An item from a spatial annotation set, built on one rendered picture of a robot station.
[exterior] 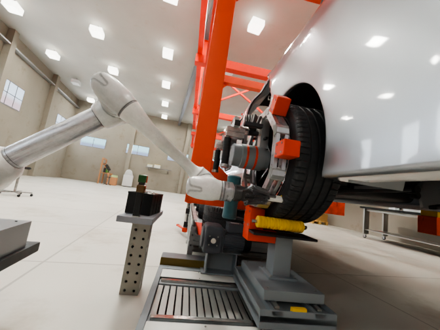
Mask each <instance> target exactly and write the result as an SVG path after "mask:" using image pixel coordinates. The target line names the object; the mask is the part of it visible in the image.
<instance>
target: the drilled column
mask: <svg viewBox="0 0 440 330"><path fill-rule="evenodd" d="M152 227H153V225H140V224H134V223H132V229H131V233H130V239H129V243H128V249H127V253H126V260H125V264H124V270H123V274H122V280H121V284H120V291H119V295H135V296H138V294H139V292H140V289H141V287H142V283H143V275H144V272H145V265H146V260H147V254H148V249H149V242H150V238H151V231H152ZM123 289H124V291H123Z"/></svg>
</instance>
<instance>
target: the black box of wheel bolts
mask: <svg viewBox="0 0 440 330"><path fill-rule="evenodd" d="M136 194H137V192H136V191H128V198H127V201H126V207H125V211H124V212H125V213H133V210H134V204H135V200H136ZM163 196H164V195H163V194H158V193H155V192H153V191H145V193H144V195H143V202H142V205H141V212H140V215H146V216H150V215H154V214H156V213H160V209H161V205H162V197H163Z"/></svg>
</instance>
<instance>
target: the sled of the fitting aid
mask: <svg viewBox="0 0 440 330"><path fill-rule="evenodd" d="M233 279H234V281H235V283H236V285H237V287H238V289H239V291H240V293H241V295H242V297H243V299H244V301H245V303H246V305H247V307H248V309H249V311H250V313H251V315H252V317H253V319H254V321H255V324H256V326H257V328H258V329H273V330H337V314H336V313H335V312H333V311H332V310H331V309H330V308H329V307H328V306H327V305H325V304H308V303H299V302H282V301H265V300H263V299H262V297H261V296H260V294H259V293H258V291H257V290H256V288H255V287H254V285H253V284H252V282H251V281H250V279H249V278H248V276H247V275H246V273H245V272H244V270H243V269H242V267H240V266H234V273H233Z"/></svg>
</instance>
